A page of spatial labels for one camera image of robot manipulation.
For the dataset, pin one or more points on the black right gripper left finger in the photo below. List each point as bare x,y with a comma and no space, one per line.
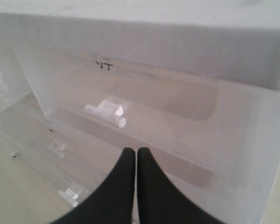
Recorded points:
112,201

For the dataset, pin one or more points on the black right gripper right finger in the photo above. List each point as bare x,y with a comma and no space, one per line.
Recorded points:
159,200

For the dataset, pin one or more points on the bottom wide translucent drawer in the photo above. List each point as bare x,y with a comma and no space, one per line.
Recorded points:
70,193

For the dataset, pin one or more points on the wide translucent drawer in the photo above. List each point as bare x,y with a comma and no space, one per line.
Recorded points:
70,193
24,130

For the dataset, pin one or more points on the middle wide translucent drawer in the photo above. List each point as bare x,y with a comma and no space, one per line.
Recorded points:
24,130

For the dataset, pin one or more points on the top right translucent drawer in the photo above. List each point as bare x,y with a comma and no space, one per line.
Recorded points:
220,139

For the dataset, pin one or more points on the clear plastic storage bin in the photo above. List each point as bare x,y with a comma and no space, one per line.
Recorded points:
235,45

